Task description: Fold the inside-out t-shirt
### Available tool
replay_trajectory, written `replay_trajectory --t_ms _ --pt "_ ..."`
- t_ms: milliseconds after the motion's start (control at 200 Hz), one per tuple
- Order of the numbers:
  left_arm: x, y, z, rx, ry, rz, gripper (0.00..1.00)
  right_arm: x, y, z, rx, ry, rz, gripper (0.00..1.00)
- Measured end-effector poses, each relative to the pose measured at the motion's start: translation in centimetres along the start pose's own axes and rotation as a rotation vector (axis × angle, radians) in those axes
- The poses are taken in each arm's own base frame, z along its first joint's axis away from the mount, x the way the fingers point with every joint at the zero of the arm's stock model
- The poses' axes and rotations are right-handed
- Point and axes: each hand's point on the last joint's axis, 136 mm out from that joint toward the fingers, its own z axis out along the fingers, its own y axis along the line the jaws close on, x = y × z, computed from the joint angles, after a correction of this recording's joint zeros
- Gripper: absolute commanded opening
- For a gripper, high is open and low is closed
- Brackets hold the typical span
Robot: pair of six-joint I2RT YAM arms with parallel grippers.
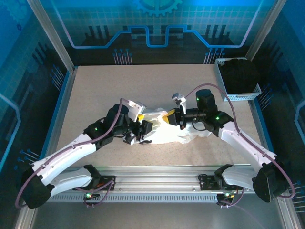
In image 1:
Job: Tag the white t-shirt with black print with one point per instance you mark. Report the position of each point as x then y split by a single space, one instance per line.
166 133

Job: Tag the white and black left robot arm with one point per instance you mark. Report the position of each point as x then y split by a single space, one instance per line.
66 155

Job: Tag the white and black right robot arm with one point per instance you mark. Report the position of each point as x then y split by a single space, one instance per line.
243 143

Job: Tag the grey perforated basket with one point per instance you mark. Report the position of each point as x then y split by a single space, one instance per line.
234 97

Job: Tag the black cloth bundle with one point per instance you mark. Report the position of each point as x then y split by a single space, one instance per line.
239 76

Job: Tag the small LED circuit board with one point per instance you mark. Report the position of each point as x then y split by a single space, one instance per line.
89 195
226 195

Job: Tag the grey metal framed panel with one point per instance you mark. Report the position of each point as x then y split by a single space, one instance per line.
155 214

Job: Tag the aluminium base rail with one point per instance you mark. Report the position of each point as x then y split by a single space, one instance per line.
155 176

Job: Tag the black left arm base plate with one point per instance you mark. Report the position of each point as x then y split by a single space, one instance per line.
107 179

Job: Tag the blue aluminium table side rail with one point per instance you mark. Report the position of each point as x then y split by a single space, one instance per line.
62 112
262 119

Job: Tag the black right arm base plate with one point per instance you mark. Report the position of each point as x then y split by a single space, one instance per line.
205 182

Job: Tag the aluminium frame post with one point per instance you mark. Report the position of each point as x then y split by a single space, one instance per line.
267 28
52 35

